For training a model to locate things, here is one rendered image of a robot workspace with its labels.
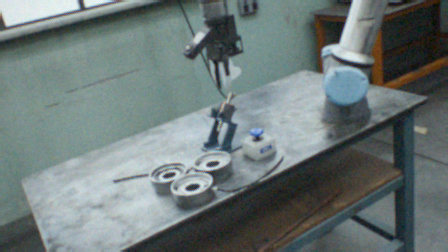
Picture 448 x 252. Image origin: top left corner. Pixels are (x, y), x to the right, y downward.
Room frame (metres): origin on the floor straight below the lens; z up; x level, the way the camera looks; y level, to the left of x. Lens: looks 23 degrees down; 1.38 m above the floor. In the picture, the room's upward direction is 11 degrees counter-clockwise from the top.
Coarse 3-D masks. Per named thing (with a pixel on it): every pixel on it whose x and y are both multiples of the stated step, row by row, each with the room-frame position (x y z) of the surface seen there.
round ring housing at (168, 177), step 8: (160, 168) 1.07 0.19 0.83; (184, 168) 1.05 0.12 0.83; (152, 176) 1.04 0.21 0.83; (160, 176) 1.03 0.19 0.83; (168, 176) 1.05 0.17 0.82; (176, 176) 1.02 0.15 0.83; (152, 184) 1.01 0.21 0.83; (160, 184) 0.98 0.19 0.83; (168, 184) 0.98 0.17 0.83; (160, 192) 1.00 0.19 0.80; (168, 192) 0.99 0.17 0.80
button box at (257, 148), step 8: (264, 136) 1.12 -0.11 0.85; (248, 144) 1.10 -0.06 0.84; (256, 144) 1.08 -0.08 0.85; (264, 144) 1.08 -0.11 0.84; (272, 144) 1.09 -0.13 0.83; (248, 152) 1.10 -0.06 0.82; (256, 152) 1.07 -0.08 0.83; (264, 152) 1.08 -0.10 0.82; (272, 152) 1.09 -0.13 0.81; (256, 160) 1.07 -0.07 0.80
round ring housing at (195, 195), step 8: (184, 176) 0.99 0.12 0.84; (192, 176) 0.99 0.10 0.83; (200, 176) 0.99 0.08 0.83; (208, 176) 0.97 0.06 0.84; (176, 184) 0.97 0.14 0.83; (192, 184) 0.97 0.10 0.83; (200, 184) 0.95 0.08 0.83; (176, 192) 0.94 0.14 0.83; (184, 192) 0.93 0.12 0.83; (192, 192) 0.92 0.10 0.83; (200, 192) 0.90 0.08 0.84; (208, 192) 0.91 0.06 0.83; (176, 200) 0.92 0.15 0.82; (184, 200) 0.90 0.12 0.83; (192, 200) 0.89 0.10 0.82; (200, 200) 0.90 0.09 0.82; (208, 200) 0.91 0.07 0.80
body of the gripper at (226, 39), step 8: (232, 16) 1.23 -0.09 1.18; (216, 24) 1.21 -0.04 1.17; (224, 24) 1.23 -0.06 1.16; (232, 24) 1.23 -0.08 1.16; (224, 32) 1.22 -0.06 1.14; (232, 32) 1.23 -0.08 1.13; (216, 40) 1.21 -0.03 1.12; (224, 40) 1.20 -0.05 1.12; (232, 40) 1.21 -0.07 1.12; (240, 40) 1.22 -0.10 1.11; (208, 48) 1.23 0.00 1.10; (216, 48) 1.19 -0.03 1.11; (224, 48) 1.19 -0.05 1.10; (232, 48) 1.22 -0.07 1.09; (216, 56) 1.20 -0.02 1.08; (232, 56) 1.22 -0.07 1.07
